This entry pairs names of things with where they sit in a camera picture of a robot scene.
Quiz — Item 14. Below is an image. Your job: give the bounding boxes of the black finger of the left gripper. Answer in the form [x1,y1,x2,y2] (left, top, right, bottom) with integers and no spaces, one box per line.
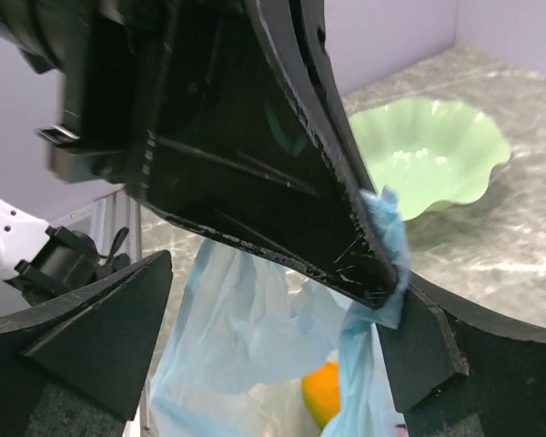
[126,1,398,309]

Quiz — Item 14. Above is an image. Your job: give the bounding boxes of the fake mango yellow green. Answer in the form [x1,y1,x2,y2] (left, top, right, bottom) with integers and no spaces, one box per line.
[301,361,340,430]

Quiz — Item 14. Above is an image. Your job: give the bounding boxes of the aluminium rail frame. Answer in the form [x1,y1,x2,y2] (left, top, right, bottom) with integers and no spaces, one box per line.
[56,191,142,261]

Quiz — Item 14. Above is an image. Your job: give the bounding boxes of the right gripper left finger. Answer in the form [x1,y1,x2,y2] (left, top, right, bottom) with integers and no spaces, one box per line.
[0,250,173,436]

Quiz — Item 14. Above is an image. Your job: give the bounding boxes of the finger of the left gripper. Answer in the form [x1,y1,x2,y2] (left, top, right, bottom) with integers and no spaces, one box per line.
[244,1,374,191]

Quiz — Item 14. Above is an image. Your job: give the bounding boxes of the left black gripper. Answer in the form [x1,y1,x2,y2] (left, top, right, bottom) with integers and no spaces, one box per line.
[0,1,174,185]

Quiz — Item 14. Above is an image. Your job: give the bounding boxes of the light green wavy plate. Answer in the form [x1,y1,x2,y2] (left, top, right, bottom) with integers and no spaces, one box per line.
[349,97,511,221]

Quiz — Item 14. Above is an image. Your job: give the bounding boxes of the light blue plastic bag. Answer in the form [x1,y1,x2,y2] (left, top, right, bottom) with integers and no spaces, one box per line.
[151,190,410,436]

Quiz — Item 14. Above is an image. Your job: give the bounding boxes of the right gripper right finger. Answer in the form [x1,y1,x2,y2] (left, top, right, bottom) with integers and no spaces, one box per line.
[379,275,546,437]

